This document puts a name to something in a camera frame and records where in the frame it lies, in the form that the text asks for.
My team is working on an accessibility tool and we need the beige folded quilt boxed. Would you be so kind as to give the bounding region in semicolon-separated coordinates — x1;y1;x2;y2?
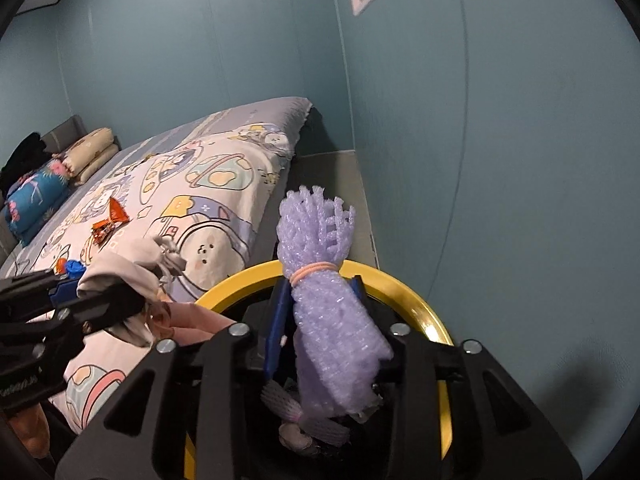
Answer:
52;127;122;187

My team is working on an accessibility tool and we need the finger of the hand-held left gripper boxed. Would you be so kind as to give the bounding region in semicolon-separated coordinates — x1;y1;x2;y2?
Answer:
0;282;147;343
0;269;76;313

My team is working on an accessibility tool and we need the cartoon printed bed sheet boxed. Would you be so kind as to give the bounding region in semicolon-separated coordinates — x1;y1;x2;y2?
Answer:
0;96;314;436

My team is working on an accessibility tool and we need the blue floral folded quilt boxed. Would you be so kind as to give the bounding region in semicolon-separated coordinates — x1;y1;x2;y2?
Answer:
4;157;71;248

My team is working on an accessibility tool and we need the black folded cloth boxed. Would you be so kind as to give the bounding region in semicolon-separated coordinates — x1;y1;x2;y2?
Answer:
0;132;47;192

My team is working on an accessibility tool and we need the person's left hand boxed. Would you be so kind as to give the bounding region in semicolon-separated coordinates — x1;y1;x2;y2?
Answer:
9;402;52;458

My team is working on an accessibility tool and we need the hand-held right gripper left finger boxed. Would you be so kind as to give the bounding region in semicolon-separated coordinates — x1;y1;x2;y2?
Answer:
55;279;297;480

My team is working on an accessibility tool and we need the grey padded headboard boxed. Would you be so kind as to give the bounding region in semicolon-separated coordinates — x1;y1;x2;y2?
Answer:
39;115;87;155

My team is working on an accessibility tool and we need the white plastic bag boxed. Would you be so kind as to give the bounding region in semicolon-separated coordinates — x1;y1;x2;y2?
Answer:
76;236;189;347

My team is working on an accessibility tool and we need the yellow round bin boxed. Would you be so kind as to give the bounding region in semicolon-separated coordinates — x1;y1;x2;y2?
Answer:
182;259;455;480

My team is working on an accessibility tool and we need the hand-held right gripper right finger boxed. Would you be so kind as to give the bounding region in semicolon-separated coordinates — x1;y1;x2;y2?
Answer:
350;275;583;480

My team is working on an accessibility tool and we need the orange snack wrapper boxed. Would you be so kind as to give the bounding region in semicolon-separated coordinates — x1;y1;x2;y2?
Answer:
90;197;132;244

